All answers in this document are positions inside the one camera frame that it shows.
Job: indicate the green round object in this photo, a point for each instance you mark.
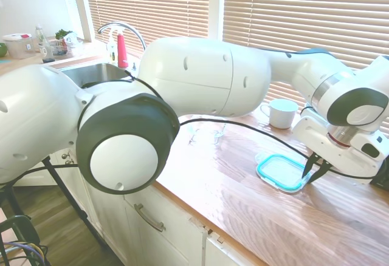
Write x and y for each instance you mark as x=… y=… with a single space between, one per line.
x=2 y=50

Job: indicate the chrome curved faucet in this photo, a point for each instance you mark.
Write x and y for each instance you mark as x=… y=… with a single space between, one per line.
x=135 y=32

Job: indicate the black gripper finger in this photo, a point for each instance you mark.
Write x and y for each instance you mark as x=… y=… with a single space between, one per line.
x=323 y=169
x=311 y=162

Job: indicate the clear soap dispenser bottle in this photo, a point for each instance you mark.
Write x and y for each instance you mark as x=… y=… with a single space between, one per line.
x=112 y=53

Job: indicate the wide wooden window blind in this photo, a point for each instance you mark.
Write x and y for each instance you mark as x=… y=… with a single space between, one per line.
x=304 y=20

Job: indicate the black tripod stand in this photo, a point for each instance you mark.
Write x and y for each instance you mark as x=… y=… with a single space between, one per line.
x=70 y=199

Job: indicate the green leafy herbs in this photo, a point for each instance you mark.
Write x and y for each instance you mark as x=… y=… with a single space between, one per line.
x=64 y=33

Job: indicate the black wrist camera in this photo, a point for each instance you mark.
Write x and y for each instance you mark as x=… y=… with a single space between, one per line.
x=381 y=178

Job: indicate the clear glass food container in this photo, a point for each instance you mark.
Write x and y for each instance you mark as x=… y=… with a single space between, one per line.
x=194 y=135

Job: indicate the stainless steel sink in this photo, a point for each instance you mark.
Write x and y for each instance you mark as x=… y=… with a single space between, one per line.
x=100 y=73

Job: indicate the round metal cabinet knob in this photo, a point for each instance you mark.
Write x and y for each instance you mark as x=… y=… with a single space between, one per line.
x=70 y=161
x=64 y=156

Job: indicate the clear lid with teal seal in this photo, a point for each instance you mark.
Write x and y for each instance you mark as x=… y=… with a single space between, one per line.
x=282 y=172

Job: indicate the white kitchen cabinet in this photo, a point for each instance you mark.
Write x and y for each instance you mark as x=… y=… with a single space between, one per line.
x=121 y=226

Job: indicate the clear bottle with dark liquid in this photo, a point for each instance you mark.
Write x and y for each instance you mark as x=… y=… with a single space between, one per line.
x=42 y=42

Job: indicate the white mug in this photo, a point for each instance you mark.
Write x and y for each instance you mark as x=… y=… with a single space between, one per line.
x=282 y=117

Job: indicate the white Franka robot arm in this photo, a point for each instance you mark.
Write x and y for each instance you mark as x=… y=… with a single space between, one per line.
x=197 y=77

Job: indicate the red bottle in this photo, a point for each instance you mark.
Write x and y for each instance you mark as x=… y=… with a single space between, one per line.
x=122 y=52

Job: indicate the clear plastic bag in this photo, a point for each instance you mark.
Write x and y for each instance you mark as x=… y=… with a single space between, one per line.
x=68 y=44

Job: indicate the clear canister with white lid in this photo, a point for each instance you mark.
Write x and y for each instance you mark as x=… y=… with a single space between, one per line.
x=18 y=47

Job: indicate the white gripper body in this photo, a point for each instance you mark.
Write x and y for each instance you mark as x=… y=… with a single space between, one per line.
x=310 y=132

